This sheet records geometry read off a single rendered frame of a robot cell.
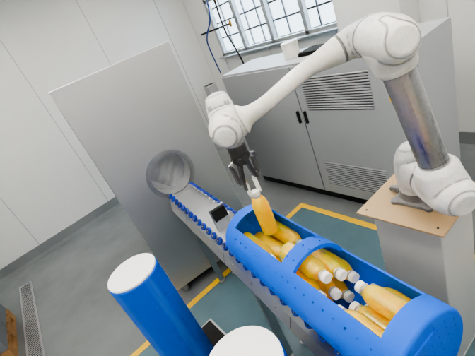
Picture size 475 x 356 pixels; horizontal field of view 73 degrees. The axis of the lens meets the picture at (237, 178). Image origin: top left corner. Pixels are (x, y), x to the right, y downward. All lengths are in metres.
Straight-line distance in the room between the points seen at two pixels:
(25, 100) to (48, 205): 1.54
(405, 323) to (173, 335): 1.38
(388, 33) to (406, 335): 0.77
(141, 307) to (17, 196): 3.95
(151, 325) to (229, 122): 1.30
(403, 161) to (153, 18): 5.17
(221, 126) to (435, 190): 0.78
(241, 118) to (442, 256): 1.05
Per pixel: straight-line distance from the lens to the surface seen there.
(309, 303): 1.08
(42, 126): 5.45
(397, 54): 1.04
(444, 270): 1.69
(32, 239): 5.73
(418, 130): 1.21
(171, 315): 1.96
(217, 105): 1.16
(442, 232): 1.48
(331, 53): 1.21
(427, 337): 0.98
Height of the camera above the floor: 2.00
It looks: 26 degrees down
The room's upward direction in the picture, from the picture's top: 23 degrees counter-clockwise
